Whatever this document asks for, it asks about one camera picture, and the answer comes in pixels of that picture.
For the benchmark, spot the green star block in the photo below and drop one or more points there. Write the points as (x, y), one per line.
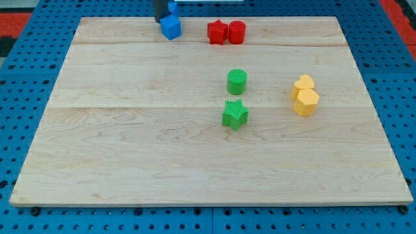
(235, 114)

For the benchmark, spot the red star block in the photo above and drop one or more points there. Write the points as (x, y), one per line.
(217, 32)

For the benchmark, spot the blue block behind cube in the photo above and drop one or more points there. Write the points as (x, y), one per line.
(173, 8)

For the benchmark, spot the green cylinder block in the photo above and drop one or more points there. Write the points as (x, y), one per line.
(236, 81)

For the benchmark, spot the light wooden board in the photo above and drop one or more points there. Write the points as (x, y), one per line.
(135, 120)

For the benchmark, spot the red cylinder block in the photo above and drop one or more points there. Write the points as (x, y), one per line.
(236, 32)

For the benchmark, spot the yellow hexagon block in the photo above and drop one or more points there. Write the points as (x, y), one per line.
(306, 102)

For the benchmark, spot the yellow heart block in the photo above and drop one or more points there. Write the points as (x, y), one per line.
(305, 82)

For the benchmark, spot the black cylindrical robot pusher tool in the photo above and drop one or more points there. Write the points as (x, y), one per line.
(160, 8)

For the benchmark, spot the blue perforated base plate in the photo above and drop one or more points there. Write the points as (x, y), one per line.
(32, 66)

